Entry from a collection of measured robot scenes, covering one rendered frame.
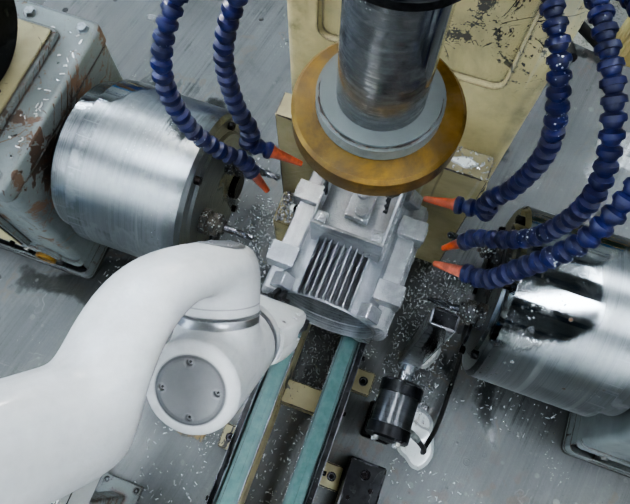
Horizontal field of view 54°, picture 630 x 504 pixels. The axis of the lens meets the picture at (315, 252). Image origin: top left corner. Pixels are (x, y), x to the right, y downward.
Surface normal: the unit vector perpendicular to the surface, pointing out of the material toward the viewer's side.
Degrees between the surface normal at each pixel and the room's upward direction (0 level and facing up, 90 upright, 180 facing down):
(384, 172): 0
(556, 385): 65
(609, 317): 13
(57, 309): 0
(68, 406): 51
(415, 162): 0
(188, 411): 31
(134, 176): 24
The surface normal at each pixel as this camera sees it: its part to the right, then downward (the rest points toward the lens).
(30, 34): 0.00, -0.33
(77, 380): 0.42, -0.80
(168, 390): -0.19, 0.15
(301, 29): -0.34, 0.88
